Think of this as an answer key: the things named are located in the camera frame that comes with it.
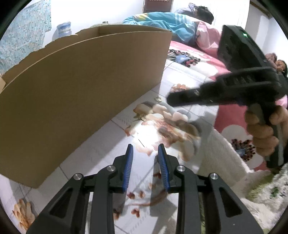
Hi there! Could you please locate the person's right hand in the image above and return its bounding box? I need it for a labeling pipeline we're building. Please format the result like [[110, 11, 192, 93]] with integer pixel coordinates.
[[245, 106, 287, 157]]

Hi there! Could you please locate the pink floral blanket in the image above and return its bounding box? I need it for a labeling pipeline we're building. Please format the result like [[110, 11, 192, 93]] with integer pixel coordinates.
[[167, 41, 287, 168]]

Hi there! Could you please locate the white fluffy blanket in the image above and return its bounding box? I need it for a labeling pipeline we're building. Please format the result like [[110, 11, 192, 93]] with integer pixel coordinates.
[[198, 130, 287, 233]]

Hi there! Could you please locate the light pink quilt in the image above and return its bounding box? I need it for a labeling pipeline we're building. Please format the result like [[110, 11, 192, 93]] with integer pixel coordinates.
[[196, 21, 221, 58]]

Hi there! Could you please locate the blue patterned quilt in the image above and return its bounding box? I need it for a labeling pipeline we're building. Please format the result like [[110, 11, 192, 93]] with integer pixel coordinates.
[[123, 12, 199, 45]]

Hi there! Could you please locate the floral patterned board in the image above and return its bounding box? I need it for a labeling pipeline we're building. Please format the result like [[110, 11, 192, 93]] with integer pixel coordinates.
[[1, 61, 221, 233]]

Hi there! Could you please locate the sleeping person's dark-haired head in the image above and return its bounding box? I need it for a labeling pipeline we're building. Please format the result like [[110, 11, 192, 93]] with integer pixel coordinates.
[[189, 3, 214, 24]]

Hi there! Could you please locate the brown wooden door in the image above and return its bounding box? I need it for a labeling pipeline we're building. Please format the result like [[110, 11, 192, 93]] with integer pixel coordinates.
[[143, 0, 173, 13]]

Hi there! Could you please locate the brown cardboard box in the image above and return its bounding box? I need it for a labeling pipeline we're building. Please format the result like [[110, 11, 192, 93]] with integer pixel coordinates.
[[0, 24, 172, 188]]

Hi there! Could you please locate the blue water jug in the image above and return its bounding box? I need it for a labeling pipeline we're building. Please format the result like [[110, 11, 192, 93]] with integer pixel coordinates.
[[52, 22, 72, 41]]

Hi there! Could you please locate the teal floral hanging cloth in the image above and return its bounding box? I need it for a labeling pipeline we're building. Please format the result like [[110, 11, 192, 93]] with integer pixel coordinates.
[[1, 1, 51, 75]]

